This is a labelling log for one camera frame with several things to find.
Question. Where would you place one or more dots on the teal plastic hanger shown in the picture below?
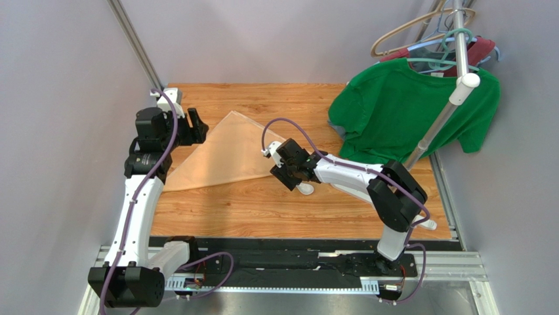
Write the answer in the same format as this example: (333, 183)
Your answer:
(442, 57)

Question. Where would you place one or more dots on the silver white clothes rack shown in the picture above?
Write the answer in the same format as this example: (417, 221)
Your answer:
(399, 108)

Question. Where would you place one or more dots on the beige cloth napkin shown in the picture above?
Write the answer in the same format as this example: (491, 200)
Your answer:
(232, 152)

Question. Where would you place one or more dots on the light blue hanger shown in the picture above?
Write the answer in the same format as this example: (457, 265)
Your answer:
(494, 54)

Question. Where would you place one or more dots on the green t-shirt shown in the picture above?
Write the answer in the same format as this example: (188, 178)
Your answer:
(388, 108)

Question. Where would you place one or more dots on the white ceramic spoon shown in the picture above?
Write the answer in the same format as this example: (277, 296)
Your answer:
(305, 189)

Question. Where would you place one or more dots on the red garment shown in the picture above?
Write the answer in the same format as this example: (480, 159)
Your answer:
(475, 52)

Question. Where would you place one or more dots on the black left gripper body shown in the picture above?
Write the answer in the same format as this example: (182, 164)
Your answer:
(184, 132)

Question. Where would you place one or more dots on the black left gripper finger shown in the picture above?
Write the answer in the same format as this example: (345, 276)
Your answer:
(195, 118)
(199, 134)

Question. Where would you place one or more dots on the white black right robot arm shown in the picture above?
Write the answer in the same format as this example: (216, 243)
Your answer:
(390, 188)

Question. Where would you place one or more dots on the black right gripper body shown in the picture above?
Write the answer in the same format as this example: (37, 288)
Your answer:
(285, 175)

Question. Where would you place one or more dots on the aluminium frame rail left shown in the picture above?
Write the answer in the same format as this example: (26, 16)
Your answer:
(126, 24)

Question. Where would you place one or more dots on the aluminium front rail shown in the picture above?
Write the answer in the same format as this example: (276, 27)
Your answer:
(452, 280)

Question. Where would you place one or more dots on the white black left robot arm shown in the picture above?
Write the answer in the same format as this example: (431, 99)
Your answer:
(128, 277)

